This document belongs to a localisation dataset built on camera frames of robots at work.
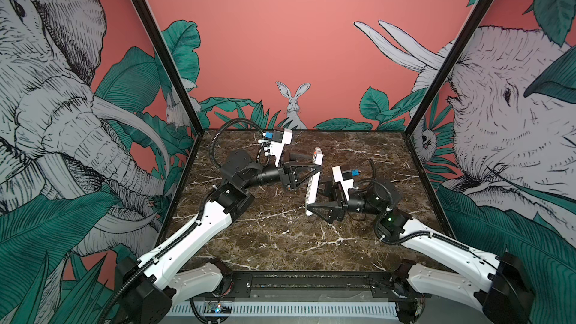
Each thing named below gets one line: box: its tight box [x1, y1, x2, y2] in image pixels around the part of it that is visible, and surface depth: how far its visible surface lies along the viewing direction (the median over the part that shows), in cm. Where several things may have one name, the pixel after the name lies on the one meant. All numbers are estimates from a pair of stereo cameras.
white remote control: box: [305, 147, 324, 216], surface depth 56 cm
